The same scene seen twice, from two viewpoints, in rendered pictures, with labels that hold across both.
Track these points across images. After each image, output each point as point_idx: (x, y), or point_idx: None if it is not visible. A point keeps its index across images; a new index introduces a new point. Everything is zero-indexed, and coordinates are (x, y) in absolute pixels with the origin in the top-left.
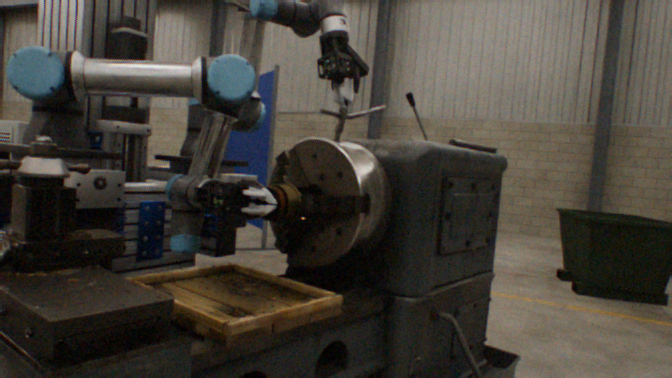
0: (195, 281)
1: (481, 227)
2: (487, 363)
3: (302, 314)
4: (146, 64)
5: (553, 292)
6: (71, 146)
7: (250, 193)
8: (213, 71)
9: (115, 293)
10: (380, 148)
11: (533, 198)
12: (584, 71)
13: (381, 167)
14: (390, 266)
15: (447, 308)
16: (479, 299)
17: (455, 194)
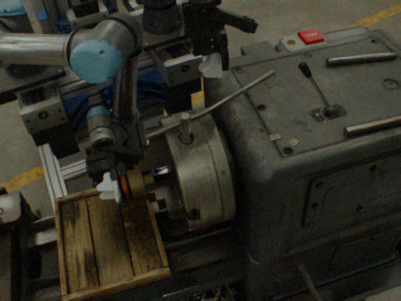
0: (103, 200)
1: (391, 190)
2: (394, 259)
3: (127, 286)
4: (32, 46)
5: None
6: (29, 75)
7: (100, 188)
8: (73, 64)
9: None
10: (240, 140)
11: None
12: None
13: (226, 172)
14: (245, 232)
15: (321, 249)
16: (384, 231)
17: (331, 187)
